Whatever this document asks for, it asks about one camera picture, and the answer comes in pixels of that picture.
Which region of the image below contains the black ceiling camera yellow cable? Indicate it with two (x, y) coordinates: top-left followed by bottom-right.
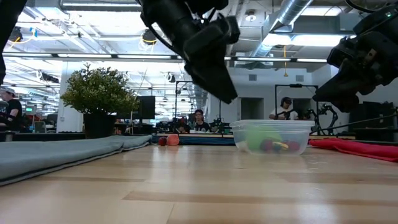
(9, 26), (24, 43)
(142, 29), (157, 45)

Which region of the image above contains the black office monitor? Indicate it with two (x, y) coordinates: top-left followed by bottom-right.
(137, 95), (156, 121)

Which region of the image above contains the lime green toy apple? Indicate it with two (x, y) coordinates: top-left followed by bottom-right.
(246, 129), (268, 152)

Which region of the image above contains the clear plastic tupperware container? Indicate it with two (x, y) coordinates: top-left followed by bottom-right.
(230, 119), (316, 156)

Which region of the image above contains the black aluminium table frame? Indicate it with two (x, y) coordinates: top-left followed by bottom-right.
(12, 133), (85, 142)

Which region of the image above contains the navy blue cloth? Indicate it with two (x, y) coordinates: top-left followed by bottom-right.
(151, 134), (236, 146)

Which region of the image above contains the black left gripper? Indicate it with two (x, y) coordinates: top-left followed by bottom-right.
(139, 0), (239, 105)

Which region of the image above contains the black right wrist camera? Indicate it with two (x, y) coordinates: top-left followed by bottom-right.
(354, 6), (398, 35)

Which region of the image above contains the yellow hanging cord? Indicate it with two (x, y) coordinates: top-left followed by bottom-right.
(282, 45), (289, 78)

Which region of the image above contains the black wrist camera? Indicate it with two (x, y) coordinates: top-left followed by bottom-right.
(354, 6), (398, 35)
(182, 15), (241, 62)

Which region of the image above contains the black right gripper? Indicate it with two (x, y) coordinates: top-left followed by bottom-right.
(312, 29), (398, 113)

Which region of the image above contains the black storage cabinet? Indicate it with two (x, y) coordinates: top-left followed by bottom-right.
(349, 101), (398, 130)

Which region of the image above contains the person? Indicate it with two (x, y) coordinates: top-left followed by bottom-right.
(269, 96), (299, 121)
(186, 108), (212, 133)
(0, 86), (23, 131)

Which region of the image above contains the orange pink toy peach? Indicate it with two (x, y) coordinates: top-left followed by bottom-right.
(166, 133), (180, 147)

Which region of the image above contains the long ceiling light rail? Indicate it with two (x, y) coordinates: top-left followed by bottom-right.
(1, 52), (329, 64)

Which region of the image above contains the slanted silver ventilation duct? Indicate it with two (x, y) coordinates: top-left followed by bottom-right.
(250, 0), (314, 58)

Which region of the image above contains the grey folded cloth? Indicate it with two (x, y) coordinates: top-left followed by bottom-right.
(0, 134), (153, 187)

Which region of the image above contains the red folded cloth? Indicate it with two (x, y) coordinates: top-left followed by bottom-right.
(308, 138), (398, 162)

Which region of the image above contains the potted green plant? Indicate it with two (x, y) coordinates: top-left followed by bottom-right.
(60, 63), (140, 139)

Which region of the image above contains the black metal gantry frame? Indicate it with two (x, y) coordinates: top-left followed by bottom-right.
(274, 83), (320, 121)
(175, 80), (223, 133)

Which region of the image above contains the dark red toy raspberry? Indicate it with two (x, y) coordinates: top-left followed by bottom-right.
(260, 139), (274, 153)

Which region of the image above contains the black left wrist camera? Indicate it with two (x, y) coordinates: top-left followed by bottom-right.
(182, 15), (241, 62)

